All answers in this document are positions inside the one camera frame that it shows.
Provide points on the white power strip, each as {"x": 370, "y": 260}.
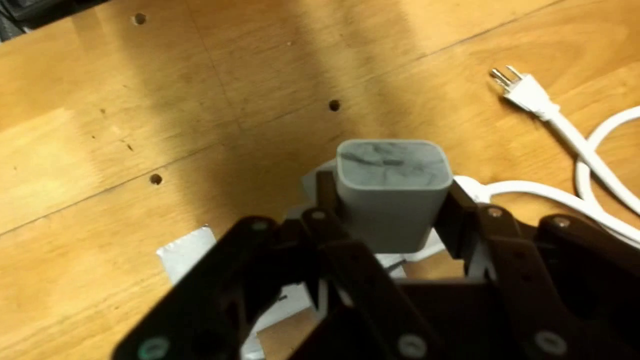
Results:
{"x": 432, "y": 243}

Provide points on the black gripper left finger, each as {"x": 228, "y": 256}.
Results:
{"x": 210, "y": 312}

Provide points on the white charger head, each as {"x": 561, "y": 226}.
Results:
{"x": 391, "y": 190}

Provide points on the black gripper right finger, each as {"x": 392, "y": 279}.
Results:
{"x": 557, "y": 290}

